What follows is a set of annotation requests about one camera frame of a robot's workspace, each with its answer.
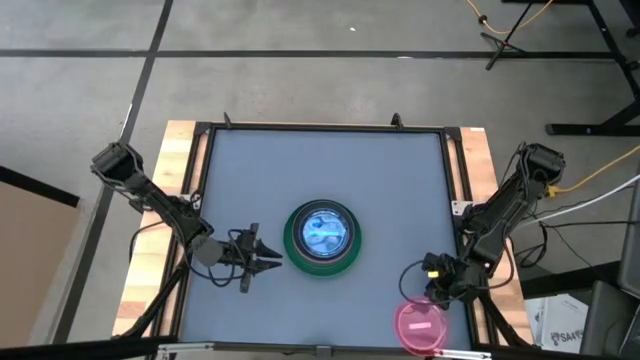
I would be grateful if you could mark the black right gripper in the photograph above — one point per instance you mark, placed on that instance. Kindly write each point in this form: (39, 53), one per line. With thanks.
(457, 282)

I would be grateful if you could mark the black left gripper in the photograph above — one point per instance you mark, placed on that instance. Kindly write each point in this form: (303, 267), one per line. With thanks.
(250, 270)

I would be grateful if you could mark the dark grey plastic plate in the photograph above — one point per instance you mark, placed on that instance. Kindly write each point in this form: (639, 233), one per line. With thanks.
(296, 245)

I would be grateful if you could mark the translucent pink plastic plate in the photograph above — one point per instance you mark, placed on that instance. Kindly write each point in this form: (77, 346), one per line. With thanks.
(420, 335)

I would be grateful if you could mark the translucent blue plastic plate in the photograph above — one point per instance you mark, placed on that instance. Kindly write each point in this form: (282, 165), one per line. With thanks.
(325, 232)

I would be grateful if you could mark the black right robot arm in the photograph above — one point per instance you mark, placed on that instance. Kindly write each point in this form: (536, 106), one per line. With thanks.
(500, 210)

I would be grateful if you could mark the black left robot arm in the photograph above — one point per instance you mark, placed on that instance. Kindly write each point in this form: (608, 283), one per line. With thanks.
(150, 197)

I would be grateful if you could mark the white cardboard box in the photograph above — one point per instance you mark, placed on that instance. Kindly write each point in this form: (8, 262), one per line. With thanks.
(560, 322)

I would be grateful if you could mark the wooden table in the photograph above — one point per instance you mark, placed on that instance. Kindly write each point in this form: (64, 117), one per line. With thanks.
(170, 150)

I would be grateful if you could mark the brown board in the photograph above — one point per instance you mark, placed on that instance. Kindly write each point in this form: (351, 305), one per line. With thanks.
(30, 260)

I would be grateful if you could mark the black tripod stand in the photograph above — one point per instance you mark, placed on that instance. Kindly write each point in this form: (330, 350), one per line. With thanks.
(505, 45)

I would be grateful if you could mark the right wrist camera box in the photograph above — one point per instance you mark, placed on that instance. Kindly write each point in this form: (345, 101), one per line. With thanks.
(434, 267)

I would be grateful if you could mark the grey table-level camera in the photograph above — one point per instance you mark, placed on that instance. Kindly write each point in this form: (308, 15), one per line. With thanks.
(323, 351)

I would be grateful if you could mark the black metal table frame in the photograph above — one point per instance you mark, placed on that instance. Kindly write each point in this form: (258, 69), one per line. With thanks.
(325, 126)

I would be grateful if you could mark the black desk frame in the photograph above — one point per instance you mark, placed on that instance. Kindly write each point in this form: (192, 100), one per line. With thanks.
(612, 55)

